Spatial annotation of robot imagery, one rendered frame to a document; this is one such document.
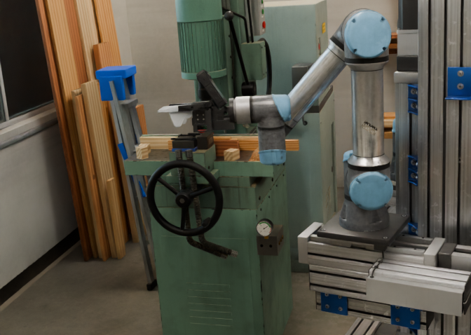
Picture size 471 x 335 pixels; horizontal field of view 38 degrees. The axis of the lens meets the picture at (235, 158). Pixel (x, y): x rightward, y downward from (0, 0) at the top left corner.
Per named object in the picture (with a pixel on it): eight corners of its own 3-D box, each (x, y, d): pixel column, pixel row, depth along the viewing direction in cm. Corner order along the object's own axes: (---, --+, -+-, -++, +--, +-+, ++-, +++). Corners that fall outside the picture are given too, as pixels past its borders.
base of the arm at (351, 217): (395, 217, 213) (395, 186, 210) (380, 234, 200) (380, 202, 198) (349, 212, 220) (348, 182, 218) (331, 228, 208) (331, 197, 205)
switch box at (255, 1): (246, 36, 288) (244, -4, 283) (251, 33, 297) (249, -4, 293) (261, 35, 286) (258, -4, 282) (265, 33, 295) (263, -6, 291)
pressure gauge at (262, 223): (256, 240, 257) (255, 220, 255) (258, 237, 260) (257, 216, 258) (272, 241, 255) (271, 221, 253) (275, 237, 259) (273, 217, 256)
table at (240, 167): (113, 182, 262) (112, 167, 261) (144, 160, 291) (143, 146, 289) (269, 185, 246) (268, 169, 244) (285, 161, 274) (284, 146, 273)
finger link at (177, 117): (162, 129, 183) (194, 126, 187) (161, 106, 182) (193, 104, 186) (158, 128, 185) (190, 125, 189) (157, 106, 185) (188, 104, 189)
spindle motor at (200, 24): (175, 81, 263) (167, -2, 255) (190, 73, 279) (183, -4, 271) (219, 80, 258) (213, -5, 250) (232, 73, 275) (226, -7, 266)
